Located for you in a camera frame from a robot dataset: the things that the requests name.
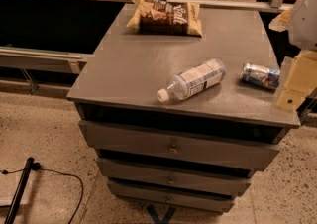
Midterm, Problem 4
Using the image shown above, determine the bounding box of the black floor cable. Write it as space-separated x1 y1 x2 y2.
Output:
0 163 85 224

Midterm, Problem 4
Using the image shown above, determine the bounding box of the bottom grey drawer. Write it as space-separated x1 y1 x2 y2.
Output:
108 180 234 213

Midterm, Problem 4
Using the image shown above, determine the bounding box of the middle grey drawer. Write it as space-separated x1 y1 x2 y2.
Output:
96 158 251 197

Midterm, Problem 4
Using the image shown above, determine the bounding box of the black pole on floor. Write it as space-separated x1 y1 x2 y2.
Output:
4 157 34 224

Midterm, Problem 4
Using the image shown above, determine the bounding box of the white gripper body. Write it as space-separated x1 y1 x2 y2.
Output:
287 0 317 51

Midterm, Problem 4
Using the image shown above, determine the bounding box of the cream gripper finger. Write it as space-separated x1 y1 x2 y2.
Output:
268 9 292 32
275 50 317 112

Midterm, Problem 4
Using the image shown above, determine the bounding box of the grey drawer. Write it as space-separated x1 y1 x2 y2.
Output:
79 120 279 171
108 180 234 213
96 158 251 197

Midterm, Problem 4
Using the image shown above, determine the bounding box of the blue silver drink can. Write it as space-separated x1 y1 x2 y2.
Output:
240 63 280 90

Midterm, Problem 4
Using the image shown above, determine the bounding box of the brown yellow chips bag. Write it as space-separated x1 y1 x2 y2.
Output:
127 0 202 37

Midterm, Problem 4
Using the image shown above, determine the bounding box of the top grey drawer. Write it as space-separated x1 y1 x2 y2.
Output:
79 120 279 171

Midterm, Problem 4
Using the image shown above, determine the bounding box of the grey drawer cabinet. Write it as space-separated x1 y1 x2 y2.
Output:
68 5 299 202

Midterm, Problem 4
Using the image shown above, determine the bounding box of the clear blue-label plastic bottle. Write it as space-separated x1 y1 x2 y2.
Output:
157 58 226 102

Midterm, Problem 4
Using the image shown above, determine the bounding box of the blue tape cross on floor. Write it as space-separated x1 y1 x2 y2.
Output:
146 203 177 224

